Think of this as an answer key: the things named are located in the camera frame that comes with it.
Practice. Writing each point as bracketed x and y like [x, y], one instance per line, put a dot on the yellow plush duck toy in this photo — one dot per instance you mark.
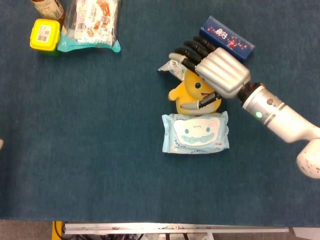
[186, 87]

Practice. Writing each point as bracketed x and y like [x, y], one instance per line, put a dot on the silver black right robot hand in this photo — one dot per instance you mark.
[220, 71]

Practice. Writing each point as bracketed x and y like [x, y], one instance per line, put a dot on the teal instant noodle packet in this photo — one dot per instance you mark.
[91, 25]

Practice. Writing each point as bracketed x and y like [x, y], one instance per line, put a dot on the small silver snack packet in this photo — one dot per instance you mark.
[172, 68]

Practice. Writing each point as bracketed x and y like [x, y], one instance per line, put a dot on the yellow-lidded green container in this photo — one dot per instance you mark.
[45, 36]

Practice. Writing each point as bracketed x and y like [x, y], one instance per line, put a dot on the amber tea bottle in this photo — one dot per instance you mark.
[50, 8]

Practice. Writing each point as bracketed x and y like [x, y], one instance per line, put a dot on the yellow frame bracket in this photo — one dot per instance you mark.
[58, 230]

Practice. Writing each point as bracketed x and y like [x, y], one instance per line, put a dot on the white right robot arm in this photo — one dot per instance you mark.
[282, 117]

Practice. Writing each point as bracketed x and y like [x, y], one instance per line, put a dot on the aluminium frame rail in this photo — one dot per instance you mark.
[175, 228]

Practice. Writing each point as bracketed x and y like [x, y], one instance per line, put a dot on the light blue wet wipes pack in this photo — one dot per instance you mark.
[195, 133]

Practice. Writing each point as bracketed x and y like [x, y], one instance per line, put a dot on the dark teal table cloth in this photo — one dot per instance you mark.
[87, 150]

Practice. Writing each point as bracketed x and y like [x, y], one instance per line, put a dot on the dark blue rectangular box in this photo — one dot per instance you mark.
[230, 40]

